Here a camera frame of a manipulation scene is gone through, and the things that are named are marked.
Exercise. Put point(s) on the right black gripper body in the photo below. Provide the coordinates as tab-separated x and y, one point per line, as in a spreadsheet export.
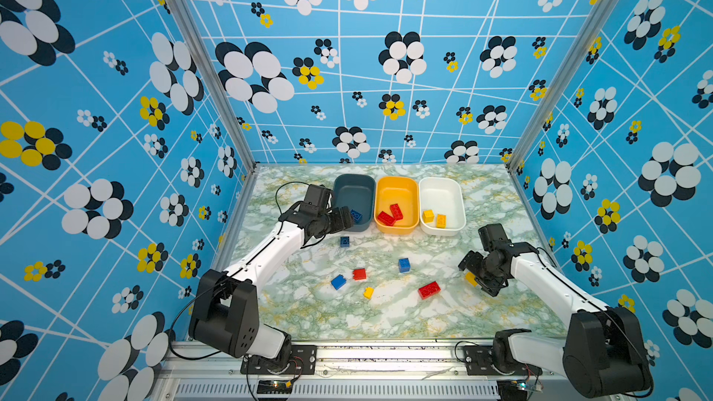
481	268

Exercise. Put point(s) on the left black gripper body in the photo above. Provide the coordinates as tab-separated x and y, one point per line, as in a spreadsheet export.
332	222

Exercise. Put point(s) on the dark blue lego brick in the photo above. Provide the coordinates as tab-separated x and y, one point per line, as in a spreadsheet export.
356	216

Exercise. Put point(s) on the dark teal plastic bin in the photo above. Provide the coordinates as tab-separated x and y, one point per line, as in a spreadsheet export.
357	192

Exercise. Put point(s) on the long red lego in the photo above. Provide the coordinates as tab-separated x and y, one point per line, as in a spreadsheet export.
429	290
396	212
385	219

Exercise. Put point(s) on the orange yellow lego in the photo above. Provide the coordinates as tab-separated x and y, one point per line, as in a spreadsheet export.
441	221

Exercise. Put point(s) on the white plastic bin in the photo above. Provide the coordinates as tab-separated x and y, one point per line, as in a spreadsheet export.
444	197

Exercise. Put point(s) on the yellow plastic bin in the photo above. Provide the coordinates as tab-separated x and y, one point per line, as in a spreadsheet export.
405	192

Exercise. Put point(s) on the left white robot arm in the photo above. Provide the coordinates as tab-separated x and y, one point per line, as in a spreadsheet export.
225	314

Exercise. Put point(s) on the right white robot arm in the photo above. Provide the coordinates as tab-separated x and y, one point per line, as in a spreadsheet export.
603	352

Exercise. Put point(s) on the light blue lego brick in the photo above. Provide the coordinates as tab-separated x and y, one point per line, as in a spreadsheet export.
338	282

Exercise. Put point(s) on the small red lego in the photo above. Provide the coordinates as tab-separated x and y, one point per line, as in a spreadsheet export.
360	274

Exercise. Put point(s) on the blue lego centre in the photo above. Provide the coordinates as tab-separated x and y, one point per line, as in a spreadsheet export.
403	265

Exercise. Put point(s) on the right circuit board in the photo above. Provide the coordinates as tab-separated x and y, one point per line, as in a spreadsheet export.
516	391

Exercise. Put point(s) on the circuit board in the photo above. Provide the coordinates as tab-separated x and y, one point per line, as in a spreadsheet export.
265	387
516	391

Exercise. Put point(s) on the left circuit board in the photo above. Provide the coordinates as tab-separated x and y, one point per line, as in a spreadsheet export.
265	387

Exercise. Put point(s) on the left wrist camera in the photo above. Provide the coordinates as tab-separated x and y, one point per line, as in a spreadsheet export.
317	198

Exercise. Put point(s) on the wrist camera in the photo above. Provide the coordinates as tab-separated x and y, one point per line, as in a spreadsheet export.
493	237
317	198

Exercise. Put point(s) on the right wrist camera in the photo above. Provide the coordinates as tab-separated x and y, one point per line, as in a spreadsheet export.
493	237

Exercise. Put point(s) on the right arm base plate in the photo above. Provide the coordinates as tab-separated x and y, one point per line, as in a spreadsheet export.
481	360

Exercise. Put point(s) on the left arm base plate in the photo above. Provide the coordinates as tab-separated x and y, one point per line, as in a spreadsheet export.
301	360

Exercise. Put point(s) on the aluminium front rail frame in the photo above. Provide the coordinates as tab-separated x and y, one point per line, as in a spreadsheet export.
360	370

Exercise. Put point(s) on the aluminium corner post left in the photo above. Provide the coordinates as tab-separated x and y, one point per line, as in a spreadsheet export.
199	52

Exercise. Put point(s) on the aluminium corner post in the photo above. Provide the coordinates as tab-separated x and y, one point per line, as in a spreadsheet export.
199	52
590	30

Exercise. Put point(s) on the aluminium corner post right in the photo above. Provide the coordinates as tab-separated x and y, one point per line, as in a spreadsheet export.
590	30

